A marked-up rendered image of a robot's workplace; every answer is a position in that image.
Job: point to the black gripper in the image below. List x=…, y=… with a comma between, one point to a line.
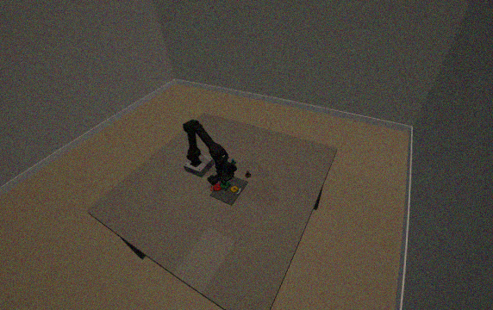
x=215, y=179

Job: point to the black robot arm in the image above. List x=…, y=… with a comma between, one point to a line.
x=192, y=127

